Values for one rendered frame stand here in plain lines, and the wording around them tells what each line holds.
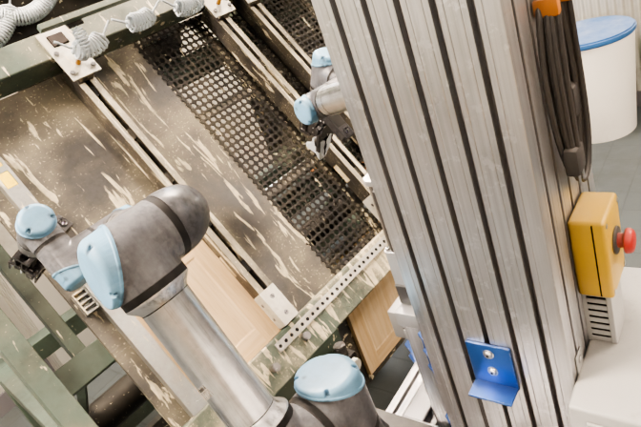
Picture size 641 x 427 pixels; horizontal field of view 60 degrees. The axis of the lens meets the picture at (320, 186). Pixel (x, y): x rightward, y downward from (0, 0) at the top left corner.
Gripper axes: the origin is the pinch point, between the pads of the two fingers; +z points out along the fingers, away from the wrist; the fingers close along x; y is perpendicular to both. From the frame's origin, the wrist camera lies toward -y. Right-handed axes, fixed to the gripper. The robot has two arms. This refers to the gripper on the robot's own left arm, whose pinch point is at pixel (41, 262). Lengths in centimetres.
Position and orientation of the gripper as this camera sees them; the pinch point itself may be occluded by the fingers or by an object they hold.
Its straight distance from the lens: 162.1
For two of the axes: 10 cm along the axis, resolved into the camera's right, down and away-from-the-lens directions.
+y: -3.6, 7.3, -5.7
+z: -4.1, 4.2, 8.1
